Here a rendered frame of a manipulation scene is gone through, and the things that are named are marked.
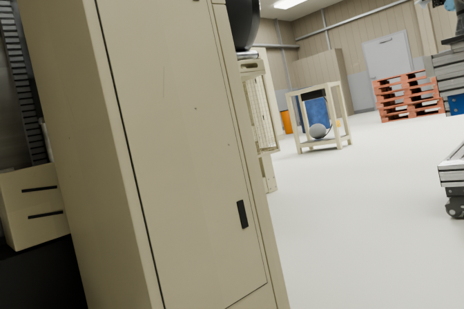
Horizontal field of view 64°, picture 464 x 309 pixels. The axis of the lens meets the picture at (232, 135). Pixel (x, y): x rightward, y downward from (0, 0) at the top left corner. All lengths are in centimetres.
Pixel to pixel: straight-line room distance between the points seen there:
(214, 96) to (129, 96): 23
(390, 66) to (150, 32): 1153
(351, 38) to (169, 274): 1213
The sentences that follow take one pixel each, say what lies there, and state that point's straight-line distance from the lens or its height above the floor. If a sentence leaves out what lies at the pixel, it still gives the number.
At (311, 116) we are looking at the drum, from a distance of 831.
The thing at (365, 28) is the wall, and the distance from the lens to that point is 1263.
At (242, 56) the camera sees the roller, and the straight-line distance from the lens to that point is 192.
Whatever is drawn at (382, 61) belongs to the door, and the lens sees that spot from 1235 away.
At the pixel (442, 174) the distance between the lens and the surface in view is 172.
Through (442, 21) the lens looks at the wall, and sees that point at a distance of 1204.
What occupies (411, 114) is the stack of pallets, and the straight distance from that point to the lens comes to 705.
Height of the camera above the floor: 57
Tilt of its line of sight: 2 degrees down
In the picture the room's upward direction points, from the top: 12 degrees counter-clockwise
